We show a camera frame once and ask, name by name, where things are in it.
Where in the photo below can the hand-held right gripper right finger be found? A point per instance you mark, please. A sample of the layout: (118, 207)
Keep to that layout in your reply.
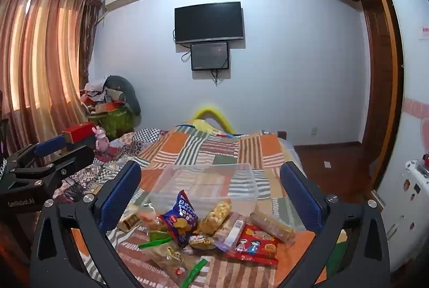
(300, 194)

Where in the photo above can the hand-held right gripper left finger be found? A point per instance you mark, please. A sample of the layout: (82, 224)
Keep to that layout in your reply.
(120, 194)

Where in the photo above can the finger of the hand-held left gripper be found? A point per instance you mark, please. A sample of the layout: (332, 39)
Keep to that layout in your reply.
(50, 144)
(72, 159)

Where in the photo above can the long biscuit packet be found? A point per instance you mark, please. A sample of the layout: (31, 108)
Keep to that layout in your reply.
(271, 226)

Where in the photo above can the green jelly cup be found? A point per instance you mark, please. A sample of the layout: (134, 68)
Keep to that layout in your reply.
(159, 234)

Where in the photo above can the blue snack bag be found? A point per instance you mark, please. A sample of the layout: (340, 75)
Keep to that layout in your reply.
(177, 217)

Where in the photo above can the red snack packet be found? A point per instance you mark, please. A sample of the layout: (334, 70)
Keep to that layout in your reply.
(254, 244)

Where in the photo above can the clear white-label cracker packet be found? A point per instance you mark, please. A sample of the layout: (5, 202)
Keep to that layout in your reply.
(231, 227)

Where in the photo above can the clear plastic container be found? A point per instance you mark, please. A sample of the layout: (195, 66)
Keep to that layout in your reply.
(201, 184)

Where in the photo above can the yellow puffed snack packet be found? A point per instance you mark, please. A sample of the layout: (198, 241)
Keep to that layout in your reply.
(216, 214)

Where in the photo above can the small yellow snack packet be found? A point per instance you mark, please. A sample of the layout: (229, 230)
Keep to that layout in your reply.
(201, 242)

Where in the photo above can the red box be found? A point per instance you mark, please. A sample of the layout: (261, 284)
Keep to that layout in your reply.
(78, 130)

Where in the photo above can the pink plush toy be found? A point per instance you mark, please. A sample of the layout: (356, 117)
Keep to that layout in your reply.
(101, 140)

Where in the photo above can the peach jelly cup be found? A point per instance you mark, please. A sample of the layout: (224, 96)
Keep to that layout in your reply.
(149, 216)

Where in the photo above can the green bag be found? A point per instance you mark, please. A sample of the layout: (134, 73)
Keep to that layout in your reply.
(117, 122)

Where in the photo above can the green-sealed clear packet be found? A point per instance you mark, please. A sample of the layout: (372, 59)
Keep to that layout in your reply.
(192, 273)
(154, 243)

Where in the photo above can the pile of clutter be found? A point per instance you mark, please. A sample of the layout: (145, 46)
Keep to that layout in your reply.
(100, 100)

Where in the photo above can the orange striped curtain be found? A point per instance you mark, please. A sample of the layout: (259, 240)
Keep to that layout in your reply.
(43, 57)

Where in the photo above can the patchwork striped blanket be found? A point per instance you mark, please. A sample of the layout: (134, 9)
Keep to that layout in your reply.
(197, 147)

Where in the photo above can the white refrigerator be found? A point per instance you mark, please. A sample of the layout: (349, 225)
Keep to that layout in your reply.
(409, 207)

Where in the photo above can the yellow foam tube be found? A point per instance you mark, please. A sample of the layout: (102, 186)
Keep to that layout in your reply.
(209, 108)

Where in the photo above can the white wall socket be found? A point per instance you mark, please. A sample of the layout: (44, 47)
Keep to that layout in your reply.
(327, 164)
(313, 131)

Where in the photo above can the small black wall monitor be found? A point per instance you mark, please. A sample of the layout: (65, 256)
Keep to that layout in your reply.
(209, 55)

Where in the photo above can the black wall television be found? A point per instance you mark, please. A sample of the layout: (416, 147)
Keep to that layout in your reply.
(207, 21)

